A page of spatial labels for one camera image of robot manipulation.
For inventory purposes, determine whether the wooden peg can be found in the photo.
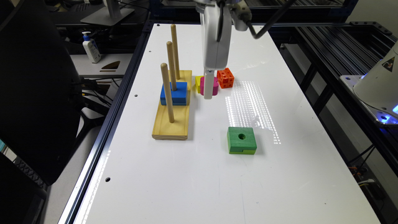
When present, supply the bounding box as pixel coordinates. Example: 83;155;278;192
170;24;180;80
167;41;177;91
160;63;175;123

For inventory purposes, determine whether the rear wooden peg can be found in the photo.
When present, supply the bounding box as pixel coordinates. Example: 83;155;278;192
170;24;180;80

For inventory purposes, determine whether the green square block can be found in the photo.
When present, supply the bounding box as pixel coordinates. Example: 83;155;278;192
227;127;257;155

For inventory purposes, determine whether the wooden peg base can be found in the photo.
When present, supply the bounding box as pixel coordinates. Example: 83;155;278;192
151;70;193;141

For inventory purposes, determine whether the pink flower block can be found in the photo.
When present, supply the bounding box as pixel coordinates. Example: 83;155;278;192
200;77;219;96

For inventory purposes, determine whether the yellow square block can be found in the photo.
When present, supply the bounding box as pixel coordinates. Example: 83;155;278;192
195;76;203;93

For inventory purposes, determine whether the black aluminium frame rack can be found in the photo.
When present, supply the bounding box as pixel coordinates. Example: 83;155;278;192
269;22;397;172

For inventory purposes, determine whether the white lotion bottle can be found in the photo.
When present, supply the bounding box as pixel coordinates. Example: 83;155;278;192
82;31;101;63

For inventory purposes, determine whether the monitor stand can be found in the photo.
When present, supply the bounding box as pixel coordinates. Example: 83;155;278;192
80;0;135;26

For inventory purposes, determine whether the black office chair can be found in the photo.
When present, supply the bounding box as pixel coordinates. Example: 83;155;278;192
0;0;103;224

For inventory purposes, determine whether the middle wooden peg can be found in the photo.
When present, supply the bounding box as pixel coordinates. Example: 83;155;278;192
167;41;177;91

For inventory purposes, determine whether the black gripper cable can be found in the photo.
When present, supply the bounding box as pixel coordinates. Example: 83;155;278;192
216;0;296;43

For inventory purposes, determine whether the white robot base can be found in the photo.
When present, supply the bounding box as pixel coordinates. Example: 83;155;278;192
340;44;397;126

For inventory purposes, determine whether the front wooden peg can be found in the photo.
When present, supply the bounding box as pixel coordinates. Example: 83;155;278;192
160;63;175;123

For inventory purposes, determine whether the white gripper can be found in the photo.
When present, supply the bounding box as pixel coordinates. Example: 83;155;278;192
195;0;252;100

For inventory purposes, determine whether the orange cube block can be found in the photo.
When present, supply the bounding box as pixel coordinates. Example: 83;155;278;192
216;68;234;88

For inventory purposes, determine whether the blue square block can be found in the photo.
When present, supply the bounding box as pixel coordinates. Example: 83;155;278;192
160;82;188;106

